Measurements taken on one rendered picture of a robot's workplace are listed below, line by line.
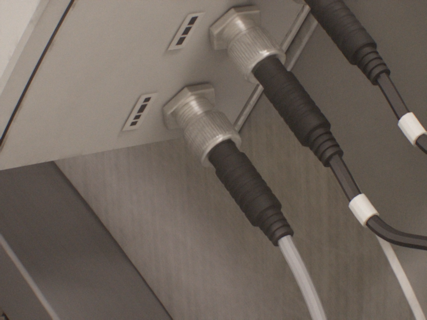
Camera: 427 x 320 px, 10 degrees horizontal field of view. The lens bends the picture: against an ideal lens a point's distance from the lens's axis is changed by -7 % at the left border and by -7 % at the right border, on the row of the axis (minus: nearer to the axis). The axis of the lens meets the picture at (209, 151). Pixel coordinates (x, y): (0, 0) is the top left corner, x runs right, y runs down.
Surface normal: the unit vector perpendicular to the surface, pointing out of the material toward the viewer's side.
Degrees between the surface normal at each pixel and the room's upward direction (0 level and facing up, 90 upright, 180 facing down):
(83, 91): 133
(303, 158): 90
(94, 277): 42
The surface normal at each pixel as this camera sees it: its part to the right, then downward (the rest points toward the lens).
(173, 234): -0.76, 0.14
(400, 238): -0.54, -0.13
